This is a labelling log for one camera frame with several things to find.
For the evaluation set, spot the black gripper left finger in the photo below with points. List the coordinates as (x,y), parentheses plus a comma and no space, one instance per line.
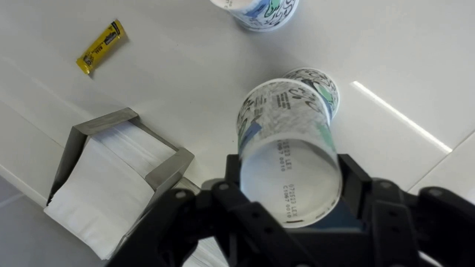
(208,227)

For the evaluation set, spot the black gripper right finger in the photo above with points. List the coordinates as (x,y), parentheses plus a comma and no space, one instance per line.
(421,227)

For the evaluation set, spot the white napkin stack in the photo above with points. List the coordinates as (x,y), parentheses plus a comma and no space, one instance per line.
(98,197)

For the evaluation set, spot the metal napkin holder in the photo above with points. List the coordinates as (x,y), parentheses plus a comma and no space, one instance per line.
(168,170)

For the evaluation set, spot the yellow packet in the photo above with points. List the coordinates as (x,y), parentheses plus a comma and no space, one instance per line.
(101,46)

